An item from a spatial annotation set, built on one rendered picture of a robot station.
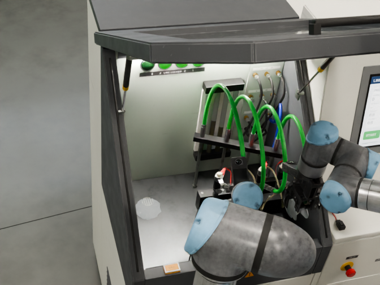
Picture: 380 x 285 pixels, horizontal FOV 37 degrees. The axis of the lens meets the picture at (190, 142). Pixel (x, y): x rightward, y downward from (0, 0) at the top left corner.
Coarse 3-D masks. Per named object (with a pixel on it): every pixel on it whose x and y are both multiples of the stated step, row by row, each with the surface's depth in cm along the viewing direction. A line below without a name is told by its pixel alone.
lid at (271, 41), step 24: (216, 24) 186; (240, 24) 176; (264, 24) 178; (288, 24) 180; (312, 24) 104; (336, 24) 105; (360, 24) 107; (120, 48) 139; (144, 48) 113; (168, 48) 107; (192, 48) 104; (216, 48) 101; (240, 48) 99; (264, 48) 98; (288, 48) 100; (312, 48) 101; (336, 48) 102; (360, 48) 104
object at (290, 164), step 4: (284, 164) 167; (288, 164) 167; (292, 164) 167; (296, 164) 167; (284, 168) 167; (288, 168) 165; (292, 168) 163; (296, 168) 162; (288, 172) 165; (292, 172) 163; (296, 172) 161; (296, 176) 161
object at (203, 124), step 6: (216, 84) 186; (222, 84) 182; (210, 90) 192; (228, 90) 178; (210, 96) 194; (228, 96) 176; (234, 102) 175; (234, 108) 174; (204, 114) 202; (234, 114) 173; (204, 120) 204; (204, 126) 206; (240, 126) 172; (240, 132) 171; (240, 138) 171; (240, 144) 171; (240, 150) 171
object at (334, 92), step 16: (304, 16) 198; (320, 16) 192; (336, 16) 193; (320, 64) 192; (336, 64) 188; (352, 64) 190; (368, 64) 192; (320, 80) 193; (336, 80) 191; (352, 80) 193; (320, 96) 194; (336, 96) 194; (352, 96) 196; (320, 112) 195; (336, 112) 197; (352, 112) 199; (352, 240) 200; (368, 240) 202; (336, 256) 203; (352, 256) 206; (368, 256) 210; (336, 272) 211; (368, 272) 218
